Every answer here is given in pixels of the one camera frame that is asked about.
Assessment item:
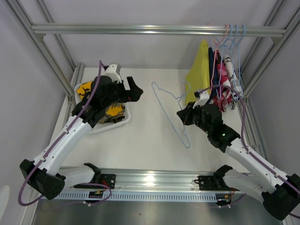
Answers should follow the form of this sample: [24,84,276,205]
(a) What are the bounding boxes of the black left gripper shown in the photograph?
[102,77,143,110]

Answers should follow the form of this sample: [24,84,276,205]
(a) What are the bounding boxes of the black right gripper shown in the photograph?
[176,101,211,135]

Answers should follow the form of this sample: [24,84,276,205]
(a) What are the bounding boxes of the yellow grey camouflage trousers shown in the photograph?
[71,81,125,127]

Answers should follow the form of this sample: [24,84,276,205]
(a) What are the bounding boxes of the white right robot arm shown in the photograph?
[177,103,300,221]

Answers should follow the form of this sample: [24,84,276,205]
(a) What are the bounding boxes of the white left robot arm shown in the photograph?
[20,75,143,200]

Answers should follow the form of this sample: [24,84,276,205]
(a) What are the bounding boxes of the lime green trousers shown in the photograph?
[185,39,210,105]

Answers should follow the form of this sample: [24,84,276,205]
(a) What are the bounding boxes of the pink camouflage trousers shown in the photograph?
[210,50,235,112]

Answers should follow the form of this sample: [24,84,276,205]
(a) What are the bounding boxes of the white newspaper print trousers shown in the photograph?
[223,54,242,110]

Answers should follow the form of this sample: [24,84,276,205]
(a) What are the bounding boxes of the dark blue denim trousers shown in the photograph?
[208,47,219,86]

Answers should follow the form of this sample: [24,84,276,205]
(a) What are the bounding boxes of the white plastic basket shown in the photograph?
[74,83,131,135]

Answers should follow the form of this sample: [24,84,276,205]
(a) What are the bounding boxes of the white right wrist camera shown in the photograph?
[193,91,210,109]

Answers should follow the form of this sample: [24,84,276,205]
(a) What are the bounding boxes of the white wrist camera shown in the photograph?
[193,91,210,109]
[105,63,122,83]

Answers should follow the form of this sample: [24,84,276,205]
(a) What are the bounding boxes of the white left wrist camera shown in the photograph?
[105,63,122,83]

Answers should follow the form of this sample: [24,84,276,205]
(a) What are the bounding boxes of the front aluminium mounting rail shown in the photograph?
[30,170,287,194]

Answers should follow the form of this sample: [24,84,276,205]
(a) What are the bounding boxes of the pink wire hanger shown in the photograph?
[210,24,229,86]

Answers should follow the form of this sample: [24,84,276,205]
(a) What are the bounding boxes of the aluminium hanging rail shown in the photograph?
[31,23,287,38]

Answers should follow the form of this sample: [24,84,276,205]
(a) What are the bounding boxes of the slotted cable duct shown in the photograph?
[55,190,217,203]

